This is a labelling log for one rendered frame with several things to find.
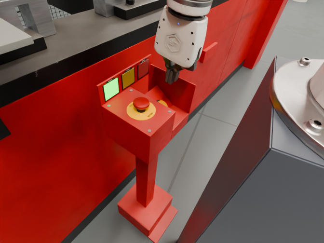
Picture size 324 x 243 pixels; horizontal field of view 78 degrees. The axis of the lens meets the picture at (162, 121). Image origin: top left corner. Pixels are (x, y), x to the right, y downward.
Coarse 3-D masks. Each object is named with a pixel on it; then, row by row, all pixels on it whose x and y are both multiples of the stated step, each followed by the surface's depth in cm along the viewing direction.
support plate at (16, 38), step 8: (0, 24) 28; (8, 24) 28; (0, 32) 26; (8, 32) 27; (16, 32) 27; (24, 32) 27; (0, 40) 25; (8, 40) 25; (16, 40) 25; (24, 40) 26; (32, 40) 27; (0, 48) 24; (8, 48) 25; (16, 48) 26
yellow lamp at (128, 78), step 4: (132, 68) 53; (128, 72) 52; (132, 72) 54; (124, 76) 52; (128, 76) 53; (132, 76) 55; (124, 80) 53; (128, 80) 54; (132, 80) 55; (124, 84) 53; (128, 84) 55
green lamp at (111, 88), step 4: (116, 80) 50; (108, 84) 48; (112, 84) 49; (116, 84) 51; (104, 88) 48; (108, 88) 49; (112, 88) 50; (116, 88) 51; (108, 92) 50; (112, 92) 51; (116, 92) 52; (108, 96) 50
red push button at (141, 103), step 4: (136, 100) 48; (140, 100) 48; (144, 100) 48; (136, 104) 47; (140, 104) 47; (144, 104) 47; (148, 104) 48; (140, 108) 47; (144, 108) 47; (140, 112) 49
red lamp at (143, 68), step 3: (147, 60) 57; (141, 63) 55; (144, 63) 56; (147, 63) 57; (138, 66) 55; (141, 66) 56; (144, 66) 57; (147, 66) 58; (138, 69) 55; (141, 69) 57; (144, 69) 58; (147, 69) 59; (138, 72) 56; (141, 72) 57; (144, 72) 59; (147, 72) 60; (138, 75) 57; (141, 75) 58; (138, 78) 58
